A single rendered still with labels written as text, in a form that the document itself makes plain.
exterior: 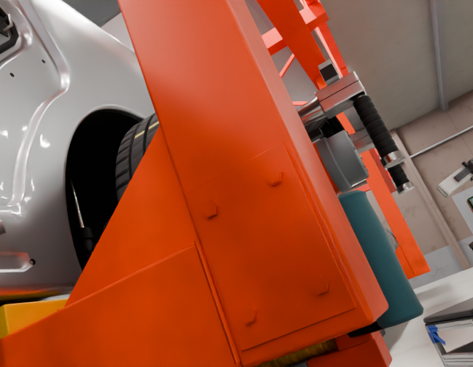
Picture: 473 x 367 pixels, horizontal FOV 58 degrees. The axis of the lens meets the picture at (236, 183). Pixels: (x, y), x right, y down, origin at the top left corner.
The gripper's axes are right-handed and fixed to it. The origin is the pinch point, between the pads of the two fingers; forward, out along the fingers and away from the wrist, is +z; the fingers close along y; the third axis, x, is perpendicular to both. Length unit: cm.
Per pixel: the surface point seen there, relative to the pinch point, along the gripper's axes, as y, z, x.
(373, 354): 8.8, 37.6, 17.8
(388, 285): 20.7, 25.9, 9.2
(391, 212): -360, -15, -46
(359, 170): 8.8, 14.6, -13.8
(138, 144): 31, 48, -44
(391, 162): 23.9, 10.8, -7.6
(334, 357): 8.1, 44.7, 13.9
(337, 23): -838, -264, -529
